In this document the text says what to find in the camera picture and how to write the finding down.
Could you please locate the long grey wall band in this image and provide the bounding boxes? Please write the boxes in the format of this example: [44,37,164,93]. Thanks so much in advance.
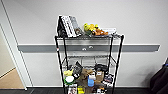
[17,43,161,54]

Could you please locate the box with people picture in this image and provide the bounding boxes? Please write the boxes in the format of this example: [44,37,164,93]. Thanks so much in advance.
[67,84,78,94]

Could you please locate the black wire shelf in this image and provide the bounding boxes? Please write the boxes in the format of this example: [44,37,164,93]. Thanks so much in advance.
[54,33,125,94]

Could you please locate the grey box with picture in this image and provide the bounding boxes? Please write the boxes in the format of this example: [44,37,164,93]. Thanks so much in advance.
[70,15,83,36]

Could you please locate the dark book with print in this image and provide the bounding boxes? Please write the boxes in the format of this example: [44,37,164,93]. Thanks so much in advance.
[102,73,115,86]

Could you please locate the plain brown box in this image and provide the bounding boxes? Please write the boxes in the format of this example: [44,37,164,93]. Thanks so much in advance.
[84,85,95,94]

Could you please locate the orange-brown plush toy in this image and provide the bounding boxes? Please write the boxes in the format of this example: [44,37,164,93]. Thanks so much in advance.
[91,28,110,37]

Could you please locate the tall black bag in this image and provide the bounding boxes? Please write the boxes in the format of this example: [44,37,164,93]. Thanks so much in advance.
[56,15,69,38]

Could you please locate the plain black bag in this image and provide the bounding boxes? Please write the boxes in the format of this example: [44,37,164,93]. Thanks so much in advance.
[94,63,110,73]

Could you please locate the black bag with grey print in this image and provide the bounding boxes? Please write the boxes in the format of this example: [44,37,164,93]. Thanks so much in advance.
[72,60,84,80]

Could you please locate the black box with white figure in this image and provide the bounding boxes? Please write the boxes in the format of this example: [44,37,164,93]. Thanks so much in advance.
[94,86,108,94]

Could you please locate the yellow cup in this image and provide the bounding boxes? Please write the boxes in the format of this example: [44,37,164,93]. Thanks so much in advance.
[77,85,86,94]

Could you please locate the flat white box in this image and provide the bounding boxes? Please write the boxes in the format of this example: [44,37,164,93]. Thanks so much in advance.
[101,27,118,35]

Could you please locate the brown box with white label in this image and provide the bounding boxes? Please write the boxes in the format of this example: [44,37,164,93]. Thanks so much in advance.
[95,70,105,81]

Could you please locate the yellow-green plush toy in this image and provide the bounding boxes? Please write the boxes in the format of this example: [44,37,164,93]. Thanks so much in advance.
[83,22,100,35]

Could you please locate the white door frame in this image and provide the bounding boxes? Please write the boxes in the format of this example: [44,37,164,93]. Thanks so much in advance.
[0,0,34,89]

